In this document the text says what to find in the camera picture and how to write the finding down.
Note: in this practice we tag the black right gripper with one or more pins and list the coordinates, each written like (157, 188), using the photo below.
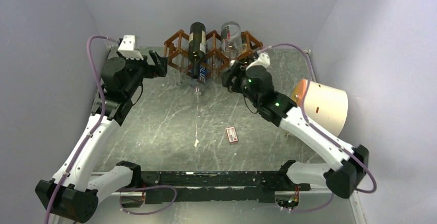
(235, 70)

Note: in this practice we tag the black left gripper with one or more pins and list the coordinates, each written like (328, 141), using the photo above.
(159, 69)

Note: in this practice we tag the green bottle silver neck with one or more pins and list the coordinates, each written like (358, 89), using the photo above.
(247, 48)

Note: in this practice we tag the blue square glass bottle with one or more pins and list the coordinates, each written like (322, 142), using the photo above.
(201, 75)

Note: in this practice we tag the dark green wine bottle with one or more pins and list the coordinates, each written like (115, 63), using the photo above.
(197, 47)

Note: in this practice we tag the clear bottle white cap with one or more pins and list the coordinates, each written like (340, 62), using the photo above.
(231, 41)

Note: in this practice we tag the clear whisky bottle black label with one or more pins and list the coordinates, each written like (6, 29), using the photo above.
(225, 60)

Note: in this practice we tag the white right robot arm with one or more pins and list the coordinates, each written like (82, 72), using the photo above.
(344, 165)

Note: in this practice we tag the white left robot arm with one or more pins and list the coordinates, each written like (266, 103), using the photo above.
(71, 193)

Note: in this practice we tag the brown wooden wine rack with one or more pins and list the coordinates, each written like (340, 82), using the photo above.
(178, 44)

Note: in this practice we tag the red white small box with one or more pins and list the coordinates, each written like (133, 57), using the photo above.
(232, 135)

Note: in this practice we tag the white cone lampshade orange inside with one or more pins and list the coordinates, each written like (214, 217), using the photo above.
(323, 104)

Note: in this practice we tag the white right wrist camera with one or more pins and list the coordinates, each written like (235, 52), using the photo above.
(262, 60)

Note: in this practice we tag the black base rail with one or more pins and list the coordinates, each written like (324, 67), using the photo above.
(183, 186)

